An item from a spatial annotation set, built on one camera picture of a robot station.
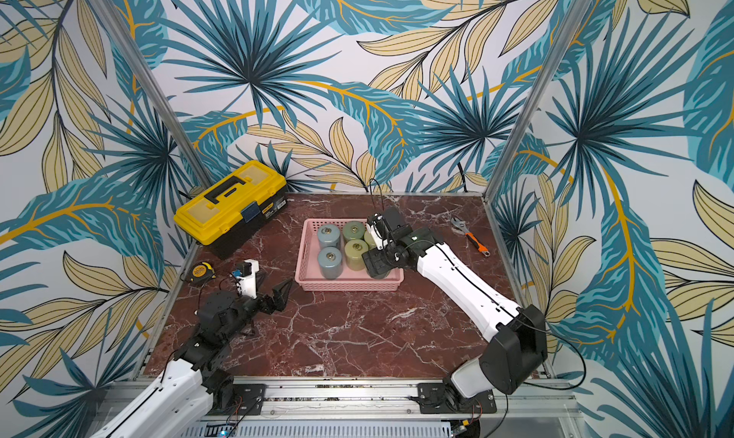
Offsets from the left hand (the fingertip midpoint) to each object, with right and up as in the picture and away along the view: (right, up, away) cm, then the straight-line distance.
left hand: (278, 280), depth 79 cm
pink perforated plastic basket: (+4, -1, +18) cm, 19 cm away
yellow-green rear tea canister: (+25, +10, +16) cm, 31 cm away
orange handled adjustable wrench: (+61, +15, +31) cm, 70 cm away
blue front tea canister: (+13, +4, +11) cm, 17 cm away
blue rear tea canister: (+11, +12, +18) cm, 24 cm away
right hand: (+28, +6, +1) cm, 29 cm away
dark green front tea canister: (+28, +3, -9) cm, 29 cm away
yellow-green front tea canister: (+20, +7, +14) cm, 25 cm away
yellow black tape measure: (-30, 0, +14) cm, 33 cm away
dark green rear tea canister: (+20, +13, +19) cm, 30 cm away
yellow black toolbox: (-21, +18, +12) cm, 30 cm away
